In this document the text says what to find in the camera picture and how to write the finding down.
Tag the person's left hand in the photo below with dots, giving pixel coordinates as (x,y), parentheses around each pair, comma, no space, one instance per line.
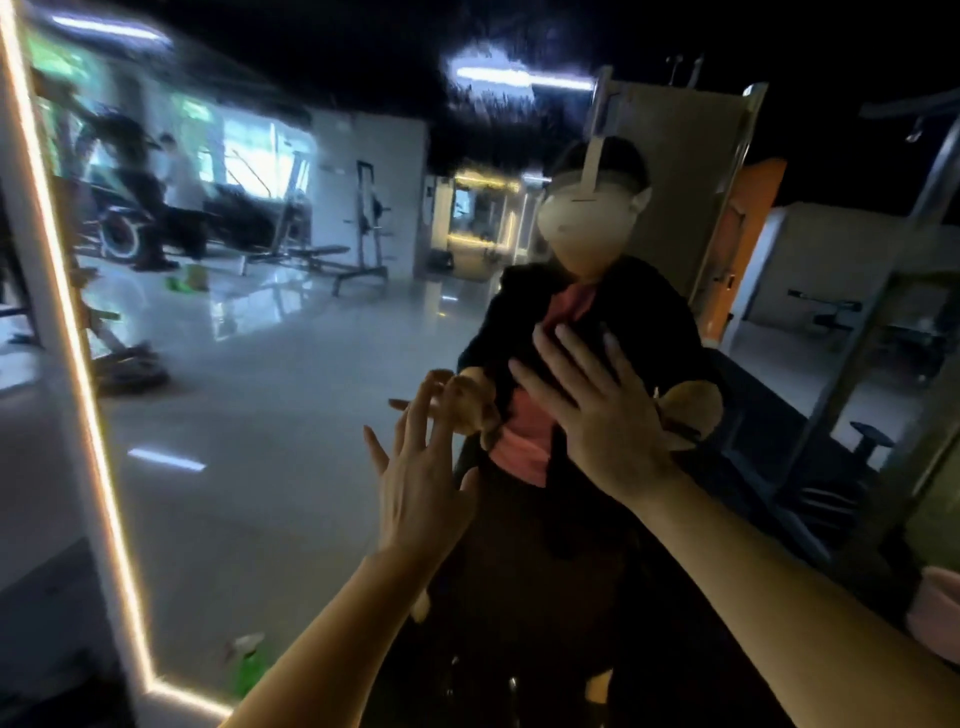
(420,488)

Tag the person's right hand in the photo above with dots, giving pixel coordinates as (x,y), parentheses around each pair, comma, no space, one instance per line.
(608,420)

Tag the large wall mirror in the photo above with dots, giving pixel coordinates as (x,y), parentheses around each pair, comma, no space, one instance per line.
(270,450)

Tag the person's left forearm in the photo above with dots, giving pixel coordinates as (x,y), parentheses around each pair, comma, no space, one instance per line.
(330,653)

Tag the person's right forearm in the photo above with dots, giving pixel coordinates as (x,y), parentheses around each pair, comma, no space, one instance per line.
(810,615)

